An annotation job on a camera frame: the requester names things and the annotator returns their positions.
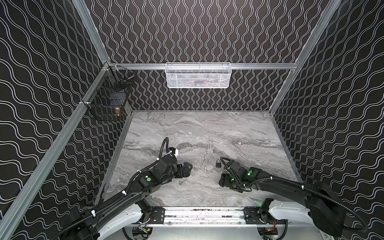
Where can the aluminium frame post back left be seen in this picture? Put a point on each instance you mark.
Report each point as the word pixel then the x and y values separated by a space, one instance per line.
pixel 91 29

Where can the brass padlock in basket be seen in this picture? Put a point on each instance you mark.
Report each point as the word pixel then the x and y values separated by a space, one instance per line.
pixel 117 112

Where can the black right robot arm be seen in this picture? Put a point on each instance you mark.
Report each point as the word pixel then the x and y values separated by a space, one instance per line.
pixel 325 209

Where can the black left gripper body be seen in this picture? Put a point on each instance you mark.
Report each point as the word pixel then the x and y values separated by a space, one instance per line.
pixel 182 169

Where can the aluminium left side rail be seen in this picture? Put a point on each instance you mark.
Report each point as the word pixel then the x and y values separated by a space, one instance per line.
pixel 20 205

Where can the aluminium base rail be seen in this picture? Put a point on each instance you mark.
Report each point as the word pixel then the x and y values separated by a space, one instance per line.
pixel 208 217

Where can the black wire wall basket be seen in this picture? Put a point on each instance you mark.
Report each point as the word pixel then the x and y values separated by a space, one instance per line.
pixel 112 92

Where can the aluminium frame post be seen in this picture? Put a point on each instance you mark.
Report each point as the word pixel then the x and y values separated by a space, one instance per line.
pixel 91 29
pixel 314 37

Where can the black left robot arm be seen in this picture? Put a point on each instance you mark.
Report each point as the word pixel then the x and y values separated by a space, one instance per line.
pixel 89 223

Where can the aluminium frame post back right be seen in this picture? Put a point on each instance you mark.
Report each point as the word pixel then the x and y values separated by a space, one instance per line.
pixel 314 37

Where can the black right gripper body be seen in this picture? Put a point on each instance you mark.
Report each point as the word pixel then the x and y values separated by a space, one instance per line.
pixel 226 179

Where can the white mesh wall basket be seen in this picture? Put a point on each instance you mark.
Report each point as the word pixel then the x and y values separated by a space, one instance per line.
pixel 198 78

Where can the aluminium back crossbar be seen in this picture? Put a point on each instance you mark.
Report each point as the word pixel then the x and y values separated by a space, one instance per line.
pixel 187 66

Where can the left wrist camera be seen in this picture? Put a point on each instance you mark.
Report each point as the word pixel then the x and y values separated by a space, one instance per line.
pixel 173 151

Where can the small dark padlock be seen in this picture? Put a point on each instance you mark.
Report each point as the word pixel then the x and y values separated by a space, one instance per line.
pixel 218 164

